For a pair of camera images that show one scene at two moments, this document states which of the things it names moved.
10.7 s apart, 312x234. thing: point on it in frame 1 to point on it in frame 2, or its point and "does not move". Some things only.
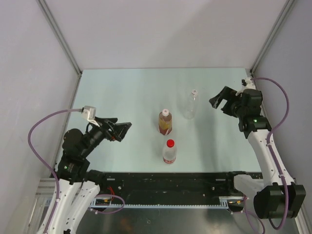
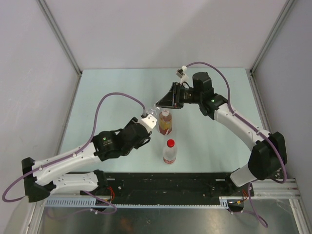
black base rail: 168,186 does not move
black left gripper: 118,130 to 137,146
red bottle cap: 170,143 does not move
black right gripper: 226,93 to 172,100
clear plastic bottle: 189,108 to 155,111
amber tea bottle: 165,123 does not move
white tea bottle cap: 165,112 does not move
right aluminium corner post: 287,7 does not move
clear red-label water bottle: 169,154 does not move
